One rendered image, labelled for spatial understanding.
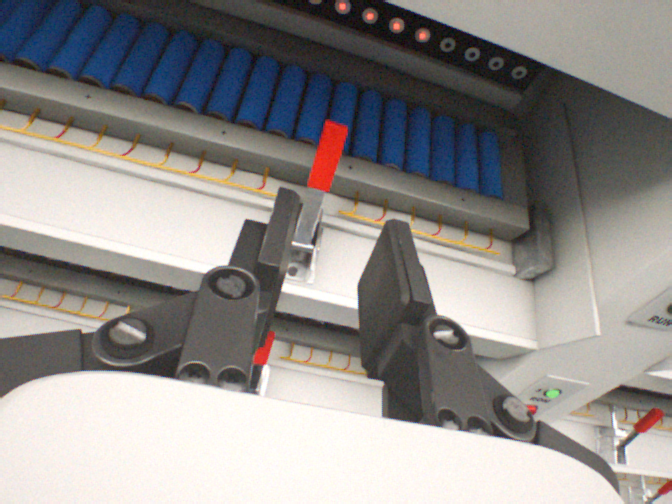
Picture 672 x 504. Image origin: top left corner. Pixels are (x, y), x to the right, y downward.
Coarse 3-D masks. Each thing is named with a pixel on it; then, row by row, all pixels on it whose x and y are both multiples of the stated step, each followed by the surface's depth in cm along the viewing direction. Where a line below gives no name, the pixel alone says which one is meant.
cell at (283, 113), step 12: (288, 72) 28; (300, 72) 28; (288, 84) 27; (300, 84) 28; (276, 96) 27; (288, 96) 27; (300, 96) 28; (276, 108) 26; (288, 108) 26; (276, 120) 26; (288, 120) 26; (288, 132) 26
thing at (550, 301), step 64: (192, 0) 27; (256, 0) 27; (384, 64) 30; (448, 64) 30; (0, 192) 21; (64, 192) 22; (128, 192) 23; (192, 192) 24; (256, 192) 25; (512, 192) 32; (576, 192) 26; (64, 256) 24; (128, 256) 22; (192, 256) 23; (320, 256) 25; (512, 256) 29; (576, 256) 25; (512, 320) 27; (576, 320) 24
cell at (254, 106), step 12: (264, 60) 27; (252, 72) 27; (264, 72) 27; (276, 72) 28; (252, 84) 26; (264, 84) 27; (252, 96) 26; (264, 96) 26; (240, 108) 26; (252, 108) 25; (264, 108) 26; (240, 120) 25; (252, 120) 25
